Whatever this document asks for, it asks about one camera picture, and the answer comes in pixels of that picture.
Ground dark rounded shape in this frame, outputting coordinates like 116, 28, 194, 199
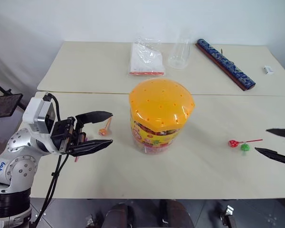
159, 200, 195, 228
104, 202, 135, 228

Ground orange perforated jar lid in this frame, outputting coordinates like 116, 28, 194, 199
129, 77, 196, 133

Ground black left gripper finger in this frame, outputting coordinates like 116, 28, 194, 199
68, 139, 114, 158
75, 110, 114, 130

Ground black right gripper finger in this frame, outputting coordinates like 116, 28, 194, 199
254, 147, 285, 167
266, 128, 285, 139

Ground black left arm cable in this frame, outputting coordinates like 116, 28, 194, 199
29, 92, 71, 228

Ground long blue patterned box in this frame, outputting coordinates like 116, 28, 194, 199
195, 38, 256, 92

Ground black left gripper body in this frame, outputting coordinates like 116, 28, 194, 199
50, 116, 88, 156

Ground clear plastic cylinder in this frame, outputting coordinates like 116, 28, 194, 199
167, 35, 192, 70

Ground small white box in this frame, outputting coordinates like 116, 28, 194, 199
262, 65, 275, 76

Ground black and white floor object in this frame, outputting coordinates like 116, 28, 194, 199
219, 205, 238, 228

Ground clear zip plastic bag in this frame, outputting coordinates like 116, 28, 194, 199
128, 35, 166, 77

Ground orange lollipop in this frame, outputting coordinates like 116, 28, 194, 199
98, 117, 113, 137

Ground black stand rods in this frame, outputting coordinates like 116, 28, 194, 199
0, 76, 25, 112

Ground black flat screen panel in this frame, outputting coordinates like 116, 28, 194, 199
0, 93, 24, 120

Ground clear plastic lollipop jar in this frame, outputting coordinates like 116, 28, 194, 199
130, 113, 181, 155

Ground green lollipop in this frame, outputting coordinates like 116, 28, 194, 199
239, 143, 251, 156

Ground lollipop with pink stick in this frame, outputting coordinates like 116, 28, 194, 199
75, 133, 88, 164

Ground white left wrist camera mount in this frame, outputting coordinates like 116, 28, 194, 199
22, 95, 58, 136

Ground red lollipop with red stick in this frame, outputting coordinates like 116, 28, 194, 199
228, 138, 264, 150

